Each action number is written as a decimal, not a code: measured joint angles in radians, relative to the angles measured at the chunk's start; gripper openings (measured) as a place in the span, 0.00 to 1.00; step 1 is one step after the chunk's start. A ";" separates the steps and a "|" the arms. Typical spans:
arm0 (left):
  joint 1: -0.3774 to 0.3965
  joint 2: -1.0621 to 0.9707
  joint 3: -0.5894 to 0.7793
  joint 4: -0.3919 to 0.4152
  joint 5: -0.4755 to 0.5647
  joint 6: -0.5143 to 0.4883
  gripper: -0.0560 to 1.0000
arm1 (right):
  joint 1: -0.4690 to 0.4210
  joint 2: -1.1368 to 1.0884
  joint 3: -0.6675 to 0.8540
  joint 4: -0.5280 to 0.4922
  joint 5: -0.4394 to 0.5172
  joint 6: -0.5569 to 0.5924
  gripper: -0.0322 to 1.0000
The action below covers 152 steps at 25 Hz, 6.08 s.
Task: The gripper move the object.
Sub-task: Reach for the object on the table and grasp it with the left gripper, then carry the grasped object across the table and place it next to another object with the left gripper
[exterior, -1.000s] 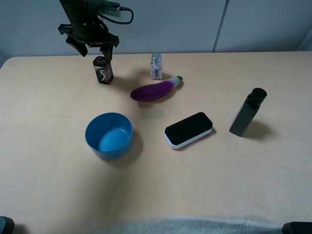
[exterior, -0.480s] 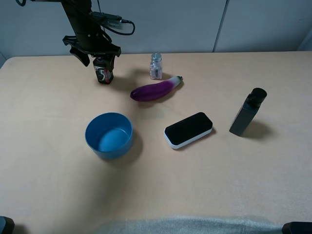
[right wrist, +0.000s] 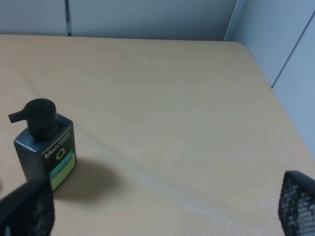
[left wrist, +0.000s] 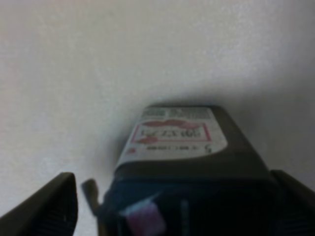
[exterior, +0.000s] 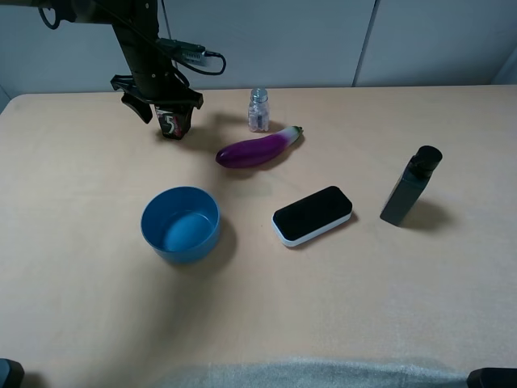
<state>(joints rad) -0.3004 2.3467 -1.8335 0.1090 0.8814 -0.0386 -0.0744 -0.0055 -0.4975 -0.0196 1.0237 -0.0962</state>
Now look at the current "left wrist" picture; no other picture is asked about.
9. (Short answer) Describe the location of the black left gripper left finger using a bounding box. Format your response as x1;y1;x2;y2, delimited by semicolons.
0;173;78;236

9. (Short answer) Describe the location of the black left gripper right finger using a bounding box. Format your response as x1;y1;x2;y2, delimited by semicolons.
271;170;315;236

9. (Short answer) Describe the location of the black gum container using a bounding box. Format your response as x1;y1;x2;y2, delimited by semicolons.
98;106;283;236

